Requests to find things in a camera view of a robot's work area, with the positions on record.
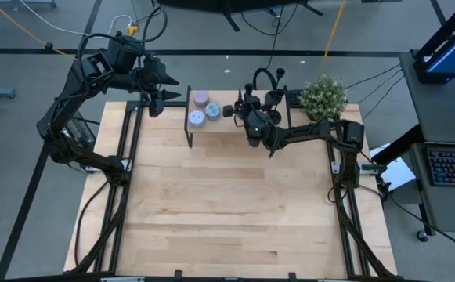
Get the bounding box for pink round candle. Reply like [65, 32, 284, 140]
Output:
[193, 90, 211, 109]

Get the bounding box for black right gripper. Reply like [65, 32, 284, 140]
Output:
[233, 89, 275, 148]

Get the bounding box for white floor cable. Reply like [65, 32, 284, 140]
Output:
[17, 0, 134, 38]

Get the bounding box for potted plant with white flowers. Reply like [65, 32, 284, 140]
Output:
[297, 75, 348, 122]

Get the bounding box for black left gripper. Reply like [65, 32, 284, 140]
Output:
[131, 54, 182, 101]

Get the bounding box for white dotted round candle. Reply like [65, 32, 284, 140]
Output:
[188, 110, 207, 129]

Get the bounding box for yellow extension cable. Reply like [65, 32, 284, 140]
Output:
[0, 0, 139, 60]
[317, 0, 348, 81]

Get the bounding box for black aluminium table frame rail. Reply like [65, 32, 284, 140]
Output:
[63, 88, 189, 275]
[323, 113, 400, 280]

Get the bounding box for black looped floor cable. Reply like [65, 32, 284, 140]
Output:
[251, 0, 291, 92]

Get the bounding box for black computer monitor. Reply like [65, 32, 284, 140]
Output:
[412, 0, 455, 85]

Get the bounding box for backlit computer keyboard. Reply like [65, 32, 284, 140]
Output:
[426, 147, 455, 188]

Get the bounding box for grey side desk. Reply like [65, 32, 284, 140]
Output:
[398, 50, 455, 234]

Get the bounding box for white paper sheet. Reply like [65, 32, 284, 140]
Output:
[378, 156, 417, 192]

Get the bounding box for black ventilated control box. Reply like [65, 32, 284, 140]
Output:
[63, 112, 97, 149]

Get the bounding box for wooden shelf with black legs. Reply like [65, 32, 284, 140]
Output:
[182, 85, 293, 149]

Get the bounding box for blue-grey round candle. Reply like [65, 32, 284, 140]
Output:
[204, 102, 222, 121]

